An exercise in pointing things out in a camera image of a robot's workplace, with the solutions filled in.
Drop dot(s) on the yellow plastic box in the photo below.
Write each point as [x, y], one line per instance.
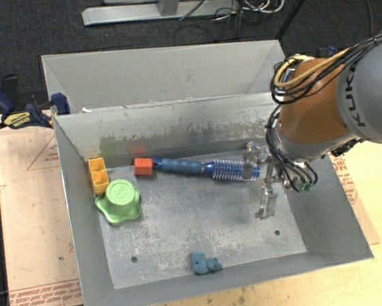
[98, 178]

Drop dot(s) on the grey metal bin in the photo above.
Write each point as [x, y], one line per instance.
[199, 223]

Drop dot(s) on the red-orange cube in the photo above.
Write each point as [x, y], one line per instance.
[143, 166]

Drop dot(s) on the blue toy piece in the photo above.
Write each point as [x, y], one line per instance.
[202, 266]

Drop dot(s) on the blue hair brush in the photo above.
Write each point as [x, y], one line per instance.
[185, 166]

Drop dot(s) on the green plastic cup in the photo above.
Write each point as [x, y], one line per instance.
[121, 199]

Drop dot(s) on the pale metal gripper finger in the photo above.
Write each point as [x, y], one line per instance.
[252, 169]
[268, 205]

